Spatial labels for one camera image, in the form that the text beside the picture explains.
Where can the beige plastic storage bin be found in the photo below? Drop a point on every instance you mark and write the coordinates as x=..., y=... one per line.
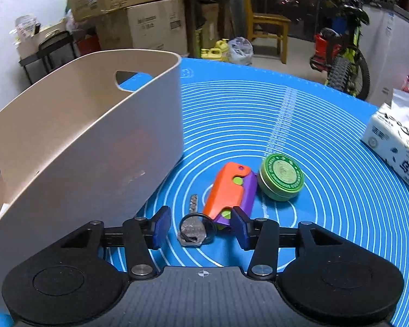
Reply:
x=88, y=160

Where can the clear plastic bag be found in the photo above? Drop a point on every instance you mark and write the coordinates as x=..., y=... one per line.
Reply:
x=240, y=51

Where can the blue silicone mat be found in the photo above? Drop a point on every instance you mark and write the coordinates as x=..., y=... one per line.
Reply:
x=327, y=194

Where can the white tissue pack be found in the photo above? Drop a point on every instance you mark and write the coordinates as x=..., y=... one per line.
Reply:
x=395, y=143

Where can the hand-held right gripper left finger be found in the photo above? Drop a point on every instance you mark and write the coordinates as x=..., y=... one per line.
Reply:
x=162, y=226

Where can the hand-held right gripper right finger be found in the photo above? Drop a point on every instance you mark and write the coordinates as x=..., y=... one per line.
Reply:
x=242, y=230

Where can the dark wooden stand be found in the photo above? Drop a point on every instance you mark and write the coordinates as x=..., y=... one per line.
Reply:
x=208, y=6

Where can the red and white appliance box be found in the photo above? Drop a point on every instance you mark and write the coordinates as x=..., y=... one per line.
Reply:
x=88, y=44

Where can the black and green bicycle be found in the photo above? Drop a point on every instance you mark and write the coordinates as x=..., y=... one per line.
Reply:
x=344, y=61

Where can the yellow plastic jug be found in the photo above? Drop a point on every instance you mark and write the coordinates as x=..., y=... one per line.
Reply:
x=210, y=55
x=222, y=46

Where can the wooden chair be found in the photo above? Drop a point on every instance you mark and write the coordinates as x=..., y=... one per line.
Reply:
x=266, y=20

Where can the large plain cardboard box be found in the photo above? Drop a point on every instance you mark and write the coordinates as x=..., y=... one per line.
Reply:
x=150, y=27

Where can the orange and purple toy knife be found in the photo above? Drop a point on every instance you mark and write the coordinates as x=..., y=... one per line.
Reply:
x=225, y=187

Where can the green round tin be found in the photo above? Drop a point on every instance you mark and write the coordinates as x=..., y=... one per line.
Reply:
x=281, y=175

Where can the clear plastic bottle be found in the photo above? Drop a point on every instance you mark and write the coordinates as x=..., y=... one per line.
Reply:
x=24, y=25

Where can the black metal rack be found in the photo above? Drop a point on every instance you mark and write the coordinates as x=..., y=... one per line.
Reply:
x=54, y=51

